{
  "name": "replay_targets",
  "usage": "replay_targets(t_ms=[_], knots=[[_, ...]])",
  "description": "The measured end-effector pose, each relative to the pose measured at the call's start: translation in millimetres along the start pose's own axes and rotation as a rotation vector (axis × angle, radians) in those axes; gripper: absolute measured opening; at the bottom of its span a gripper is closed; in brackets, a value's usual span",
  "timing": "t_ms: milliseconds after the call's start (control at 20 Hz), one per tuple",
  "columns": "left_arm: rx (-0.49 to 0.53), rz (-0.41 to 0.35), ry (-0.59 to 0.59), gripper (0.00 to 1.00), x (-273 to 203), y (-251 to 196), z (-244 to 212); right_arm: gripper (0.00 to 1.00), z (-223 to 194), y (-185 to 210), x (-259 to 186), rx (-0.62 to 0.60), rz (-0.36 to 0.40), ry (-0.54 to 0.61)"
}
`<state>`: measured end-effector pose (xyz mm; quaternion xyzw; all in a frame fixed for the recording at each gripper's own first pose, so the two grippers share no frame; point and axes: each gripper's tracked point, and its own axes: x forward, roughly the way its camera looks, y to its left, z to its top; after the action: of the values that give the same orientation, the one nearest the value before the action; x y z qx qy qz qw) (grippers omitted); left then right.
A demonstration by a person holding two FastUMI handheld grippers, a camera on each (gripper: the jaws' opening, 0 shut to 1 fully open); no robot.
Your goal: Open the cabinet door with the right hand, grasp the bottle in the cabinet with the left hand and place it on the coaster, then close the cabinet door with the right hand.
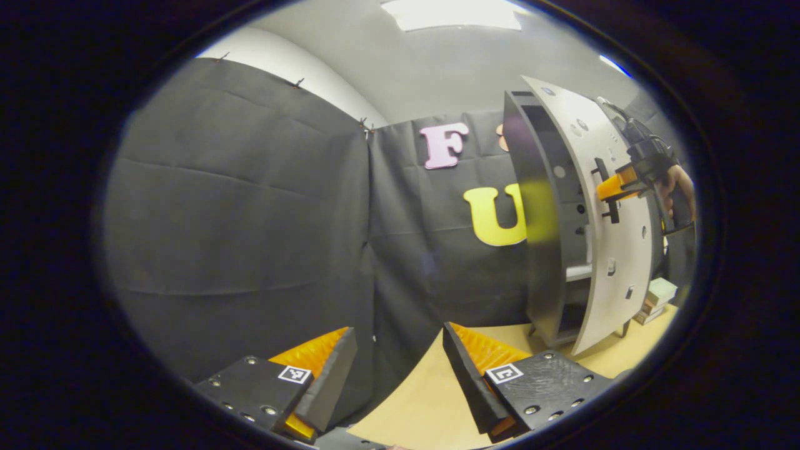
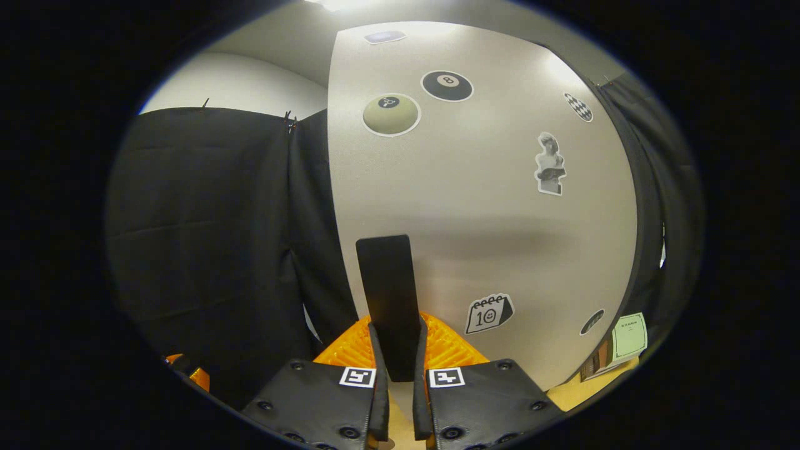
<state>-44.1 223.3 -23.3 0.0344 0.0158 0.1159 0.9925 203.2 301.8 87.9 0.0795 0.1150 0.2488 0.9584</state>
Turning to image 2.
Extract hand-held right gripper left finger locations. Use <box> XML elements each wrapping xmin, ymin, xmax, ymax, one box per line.
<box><xmin>241</xmin><ymin>316</ymin><xmax>391</xmax><ymax>450</ymax></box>

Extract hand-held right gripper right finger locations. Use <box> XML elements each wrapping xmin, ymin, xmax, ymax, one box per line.
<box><xmin>412</xmin><ymin>312</ymin><xmax>566</xmax><ymax>450</ymax></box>

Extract black door handle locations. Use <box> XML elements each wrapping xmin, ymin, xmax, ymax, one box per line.
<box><xmin>355</xmin><ymin>234</ymin><xmax>423</xmax><ymax>383</ymax></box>

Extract grey cabinet door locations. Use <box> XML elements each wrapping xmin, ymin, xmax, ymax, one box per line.
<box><xmin>326</xmin><ymin>22</ymin><xmax>639</xmax><ymax>391</ymax></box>

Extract black backdrop cloth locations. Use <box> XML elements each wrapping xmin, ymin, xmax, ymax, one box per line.
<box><xmin>105</xmin><ymin>72</ymin><xmax>707</xmax><ymax>407</ymax></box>

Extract large ceiling light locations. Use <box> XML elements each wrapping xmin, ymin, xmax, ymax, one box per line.
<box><xmin>306</xmin><ymin>0</ymin><xmax>376</xmax><ymax>12</ymax></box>

